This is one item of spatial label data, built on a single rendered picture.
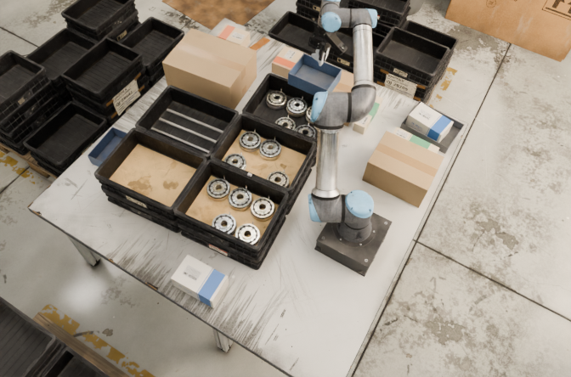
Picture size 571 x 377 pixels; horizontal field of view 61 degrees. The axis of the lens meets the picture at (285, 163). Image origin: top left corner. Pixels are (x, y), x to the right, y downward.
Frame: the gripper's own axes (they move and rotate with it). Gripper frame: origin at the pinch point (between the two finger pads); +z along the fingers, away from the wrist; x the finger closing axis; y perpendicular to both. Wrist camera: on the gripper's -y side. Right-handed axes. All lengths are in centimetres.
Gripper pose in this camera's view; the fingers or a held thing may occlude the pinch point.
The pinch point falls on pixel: (322, 64)
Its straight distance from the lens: 230.1
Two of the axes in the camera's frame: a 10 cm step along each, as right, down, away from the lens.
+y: -8.4, -4.6, 2.8
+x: -5.3, 6.0, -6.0
